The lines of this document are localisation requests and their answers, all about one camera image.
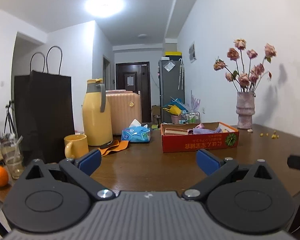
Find scattered yellow flower crumbs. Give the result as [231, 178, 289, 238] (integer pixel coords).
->
[259, 130, 280, 139]

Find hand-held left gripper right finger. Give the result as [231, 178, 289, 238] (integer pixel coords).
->
[181, 149, 280, 202]

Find grey refrigerator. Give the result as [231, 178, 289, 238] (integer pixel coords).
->
[159, 59, 185, 123]

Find framed wall picture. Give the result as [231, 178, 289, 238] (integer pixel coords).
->
[189, 41, 197, 63]

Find yellow thermos jug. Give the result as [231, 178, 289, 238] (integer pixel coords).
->
[82, 78, 113, 146]

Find pink ribbed suitcase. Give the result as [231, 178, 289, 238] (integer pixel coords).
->
[105, 89, 142, 135]

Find black paper bag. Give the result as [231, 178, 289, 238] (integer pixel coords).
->
[14, 46, 75, 167]

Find pink ceramic vase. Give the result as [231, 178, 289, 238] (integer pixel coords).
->
[236, 92, 255, 130]

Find yellow and blue bags pile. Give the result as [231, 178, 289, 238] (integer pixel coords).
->
[162, 97, 188, 117]

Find mauve satin cloth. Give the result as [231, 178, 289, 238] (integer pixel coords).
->
[187, 123, 206, 134]

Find round ceiling light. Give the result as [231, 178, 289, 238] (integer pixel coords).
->
[84, 0, 127, 18]

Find orange brown sponge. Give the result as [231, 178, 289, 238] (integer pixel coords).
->
[164, 127, 189, 135]

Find cardboard carton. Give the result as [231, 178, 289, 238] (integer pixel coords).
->
[152, 105, 162, 123]

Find dried pink roses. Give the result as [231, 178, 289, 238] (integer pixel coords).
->
[213, 39, 277, 93]

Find red cardboard box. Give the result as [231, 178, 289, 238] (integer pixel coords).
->
[160, 122, 240, 153]

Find black camera tripod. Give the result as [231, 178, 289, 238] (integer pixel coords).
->
[2, 101, 15, 140]

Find blue soft tissue pack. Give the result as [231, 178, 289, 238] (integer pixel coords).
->
[122, 119, 151, 143]

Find purple paper decoration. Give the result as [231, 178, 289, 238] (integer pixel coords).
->
[191, 90, 202, 113]

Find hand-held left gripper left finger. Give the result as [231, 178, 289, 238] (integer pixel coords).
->
[19, 149, 117, 201]

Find orange strap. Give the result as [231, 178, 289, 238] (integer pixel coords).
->
[97, 140, 130, 157]

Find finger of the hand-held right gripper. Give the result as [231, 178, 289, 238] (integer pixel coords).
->
[287, 155, 300, 172]

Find hanging folded umbrella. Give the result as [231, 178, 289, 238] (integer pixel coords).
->
[178, 58, 185, 90]

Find yellow mug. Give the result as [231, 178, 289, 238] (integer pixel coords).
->
[64, 134, 89, 159]

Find clear glass with straw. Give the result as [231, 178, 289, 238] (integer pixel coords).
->
[0, 136, 24, 180]

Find dark brown entrance door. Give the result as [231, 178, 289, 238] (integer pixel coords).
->
[116, 61, 152, 123]

